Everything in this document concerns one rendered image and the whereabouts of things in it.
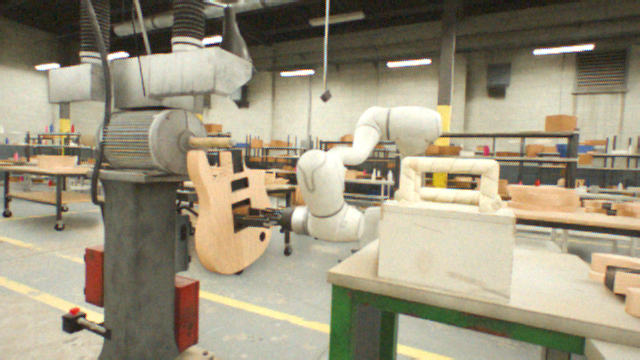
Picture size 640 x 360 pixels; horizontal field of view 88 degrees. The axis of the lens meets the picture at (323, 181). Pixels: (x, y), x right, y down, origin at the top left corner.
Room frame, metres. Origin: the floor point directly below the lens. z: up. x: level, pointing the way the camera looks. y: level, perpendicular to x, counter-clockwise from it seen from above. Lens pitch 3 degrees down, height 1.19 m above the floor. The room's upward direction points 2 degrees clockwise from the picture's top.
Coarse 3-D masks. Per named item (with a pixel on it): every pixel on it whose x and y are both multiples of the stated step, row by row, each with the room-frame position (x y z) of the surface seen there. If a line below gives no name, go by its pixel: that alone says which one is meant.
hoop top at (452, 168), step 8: (408, 160) 0.74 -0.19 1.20; (416, 160) 0.73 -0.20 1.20; (424, 160) 0.73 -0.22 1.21; (432, 160) 0.72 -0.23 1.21; (440, 160) 0.71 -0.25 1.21; (448, 160) 0.71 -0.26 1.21; (456, 160) 0.70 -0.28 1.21; (464, 160) 0.69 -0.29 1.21; (472, 160) 0.69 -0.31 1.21; (480, 160) 0.68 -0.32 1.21; (488, 160) 0.68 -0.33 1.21; (416, 168) 0.73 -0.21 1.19; (424, 168) 0.73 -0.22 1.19; (432, 168) 0.72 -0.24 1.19; (440, 168) 0.71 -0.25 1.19; (448, 168) 0.70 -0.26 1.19; (456, 168) 0.70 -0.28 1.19; (464, 168) 0.69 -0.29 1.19; (472, 168) 0.68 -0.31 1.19; (480, 168) 0.68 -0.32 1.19; (488, 168) 0.67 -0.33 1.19
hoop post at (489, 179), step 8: (496, 168) 0.67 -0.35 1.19; (488, 176) 0.67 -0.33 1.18; (496, 176) 0.67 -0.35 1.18; (480, 184) 0.69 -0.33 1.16; (488, 184) 0.67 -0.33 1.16; (496, 184) 0.67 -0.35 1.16; (480, 192) 0.68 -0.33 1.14; (488, 192) 0.67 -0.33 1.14; (496, 192) 0.67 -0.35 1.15; (480, 200) 0.68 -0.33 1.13; (488, 200) 0.67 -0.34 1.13; (480, 208) 0.68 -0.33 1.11; (488, 208) 0.67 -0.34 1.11
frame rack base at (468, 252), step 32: (384, 224) 0.75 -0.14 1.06; (416, 224) 0.72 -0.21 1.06; (448, 224) 0.69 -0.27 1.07; (480, 224) 0.66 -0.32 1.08; (512, 224) 0.64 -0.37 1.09; (384, 256) 0.75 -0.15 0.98; (416, 256) 0.72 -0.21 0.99; (448, 256) 0.69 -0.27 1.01; (480, 256) 0.66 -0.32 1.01; (512, 256) 0.64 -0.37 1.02; (448, 288) 0.69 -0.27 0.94; (480, 288) 0.66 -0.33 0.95
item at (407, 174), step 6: (402, 168) 0.75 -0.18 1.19; (408, 168) 0.74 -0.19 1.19; (402, 174) 0.75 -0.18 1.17; (408, 174) 0.74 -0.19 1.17; (402, 180) 0.75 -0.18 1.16; (408, 180) 0.74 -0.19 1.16; (402, 186) 0.75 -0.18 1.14; (408, 186) 0.74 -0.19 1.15; (402, 192) 0.74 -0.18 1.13; (408, 192) 0.74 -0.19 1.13; (402, 198) 0.74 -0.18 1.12; (408, 198) 0.74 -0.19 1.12; (402, 204) 0.74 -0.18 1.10; (408, 204) 0.74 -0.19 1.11
